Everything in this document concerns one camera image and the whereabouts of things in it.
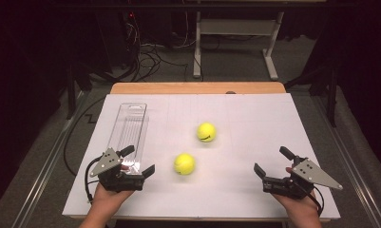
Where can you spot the clear plastic container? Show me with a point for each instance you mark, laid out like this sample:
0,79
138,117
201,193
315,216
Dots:
129,129

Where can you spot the yellow tennis ball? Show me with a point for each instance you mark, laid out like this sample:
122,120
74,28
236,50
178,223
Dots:
184,164
206,132

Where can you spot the person's right hand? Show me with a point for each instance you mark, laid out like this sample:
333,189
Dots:
297,205

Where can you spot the white desk frame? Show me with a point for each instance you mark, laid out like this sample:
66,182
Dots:
238,27

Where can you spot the person's left hand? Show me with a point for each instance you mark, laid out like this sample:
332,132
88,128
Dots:
110,199

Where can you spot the wooden table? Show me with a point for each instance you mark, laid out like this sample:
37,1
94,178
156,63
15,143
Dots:
194,87

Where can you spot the metal floor rail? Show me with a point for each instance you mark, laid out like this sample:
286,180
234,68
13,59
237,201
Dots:
349,158
48,158

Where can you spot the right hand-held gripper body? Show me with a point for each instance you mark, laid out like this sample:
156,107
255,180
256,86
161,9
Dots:
297,180

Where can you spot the black stand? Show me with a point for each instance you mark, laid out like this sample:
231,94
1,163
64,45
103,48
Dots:
75,85
324,85

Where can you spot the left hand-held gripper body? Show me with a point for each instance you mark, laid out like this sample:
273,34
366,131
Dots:
121,182

